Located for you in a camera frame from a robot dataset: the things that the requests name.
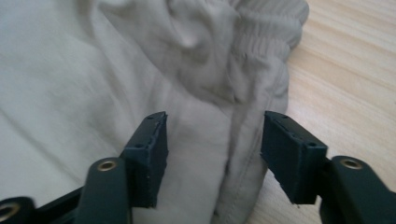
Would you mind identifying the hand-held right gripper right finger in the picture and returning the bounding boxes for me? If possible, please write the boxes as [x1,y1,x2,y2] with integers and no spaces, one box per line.
[260,110,329,205]

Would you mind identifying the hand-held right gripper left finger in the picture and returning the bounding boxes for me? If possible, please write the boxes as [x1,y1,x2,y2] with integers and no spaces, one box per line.
[120,110,170,209]

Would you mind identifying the beige shorts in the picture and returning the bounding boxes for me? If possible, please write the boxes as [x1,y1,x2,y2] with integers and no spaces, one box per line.
[0,0,310,224]

